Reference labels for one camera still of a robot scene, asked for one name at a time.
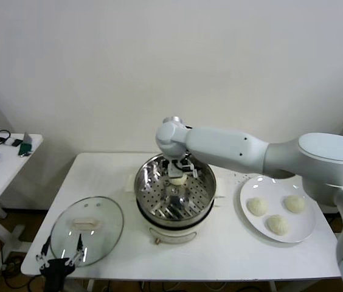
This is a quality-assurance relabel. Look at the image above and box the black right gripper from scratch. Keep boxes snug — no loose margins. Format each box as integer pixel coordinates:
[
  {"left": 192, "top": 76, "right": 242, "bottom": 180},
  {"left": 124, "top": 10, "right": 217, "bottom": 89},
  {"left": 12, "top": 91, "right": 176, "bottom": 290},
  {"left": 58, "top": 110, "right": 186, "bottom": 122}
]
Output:
[{"left": 167, "top": 158, "right": 185, "bottom": 179}]

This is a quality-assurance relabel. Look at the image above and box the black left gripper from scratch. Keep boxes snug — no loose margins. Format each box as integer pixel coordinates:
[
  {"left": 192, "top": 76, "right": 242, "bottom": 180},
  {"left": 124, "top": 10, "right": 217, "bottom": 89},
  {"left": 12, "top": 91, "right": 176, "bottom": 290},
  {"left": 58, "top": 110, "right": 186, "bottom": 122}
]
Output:
[{"left": 35, "top": 232, "right": 88, "bottom": 292}]

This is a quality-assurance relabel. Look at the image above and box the white steamed baozi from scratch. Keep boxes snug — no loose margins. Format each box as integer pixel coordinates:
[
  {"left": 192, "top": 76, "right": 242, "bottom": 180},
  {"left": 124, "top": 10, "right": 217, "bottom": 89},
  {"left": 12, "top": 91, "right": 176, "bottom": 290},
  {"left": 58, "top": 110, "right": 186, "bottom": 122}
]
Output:
[
  {"left": 169, "top": 175, "right": 188, "bottom": 186},
  {"left": 284, "top": 195, "right": 307, "bottom": 214},
  {"left": 266, "top": 214, "right": 290, "bottom": 235},
  {"left": 246, "top": 196, "right": 269, "bottom": 217}
]

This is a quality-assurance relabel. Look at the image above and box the glass lid with cream handle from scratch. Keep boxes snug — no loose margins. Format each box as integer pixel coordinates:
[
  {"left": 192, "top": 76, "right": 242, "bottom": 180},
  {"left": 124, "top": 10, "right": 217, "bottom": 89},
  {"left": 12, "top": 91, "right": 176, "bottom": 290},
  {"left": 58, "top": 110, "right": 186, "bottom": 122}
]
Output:
[{"left": 49, "top": 196, "right": 125, "bottom": 268}]

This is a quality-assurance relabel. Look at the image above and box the perforated stainless steel steamer basket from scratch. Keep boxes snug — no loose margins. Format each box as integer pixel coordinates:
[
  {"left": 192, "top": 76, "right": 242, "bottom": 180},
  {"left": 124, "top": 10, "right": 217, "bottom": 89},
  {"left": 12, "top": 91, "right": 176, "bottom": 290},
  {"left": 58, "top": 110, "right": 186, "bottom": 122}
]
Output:
[{"left": 125, "top": 153, "right": 227, "bottom": 222}]

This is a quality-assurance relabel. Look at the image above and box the white electric cooker pot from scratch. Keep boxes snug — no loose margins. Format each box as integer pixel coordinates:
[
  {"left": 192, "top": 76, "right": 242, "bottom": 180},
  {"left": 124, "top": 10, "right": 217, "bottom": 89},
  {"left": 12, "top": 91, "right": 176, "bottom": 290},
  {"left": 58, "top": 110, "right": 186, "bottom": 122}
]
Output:
[{"left": 134, "top": 191, "right": 223, "bottom": 246}]

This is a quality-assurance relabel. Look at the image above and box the white side table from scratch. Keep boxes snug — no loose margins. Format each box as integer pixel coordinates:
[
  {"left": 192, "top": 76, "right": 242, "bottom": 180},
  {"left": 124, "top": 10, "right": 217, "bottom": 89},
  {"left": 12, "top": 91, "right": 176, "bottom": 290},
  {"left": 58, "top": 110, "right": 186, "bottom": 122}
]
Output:
[{"left": 0, "top": 133, "right": 44, "bottom": 253}]

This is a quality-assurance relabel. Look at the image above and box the white oval plate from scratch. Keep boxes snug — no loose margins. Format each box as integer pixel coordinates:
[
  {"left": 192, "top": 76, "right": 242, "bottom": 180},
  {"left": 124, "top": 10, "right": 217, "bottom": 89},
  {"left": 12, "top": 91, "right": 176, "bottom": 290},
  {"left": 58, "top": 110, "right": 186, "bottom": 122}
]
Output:
[{"left": 239, "top": 175, "right": 317, "bottom": 243}]

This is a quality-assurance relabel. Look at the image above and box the black floor cable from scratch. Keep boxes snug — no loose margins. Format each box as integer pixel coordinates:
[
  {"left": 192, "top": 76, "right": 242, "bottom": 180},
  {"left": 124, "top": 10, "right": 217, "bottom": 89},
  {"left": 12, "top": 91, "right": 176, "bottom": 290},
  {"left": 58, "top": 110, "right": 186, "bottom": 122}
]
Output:
[{"left": 2, "top": 255, "right": 24, "bottom": 288}]

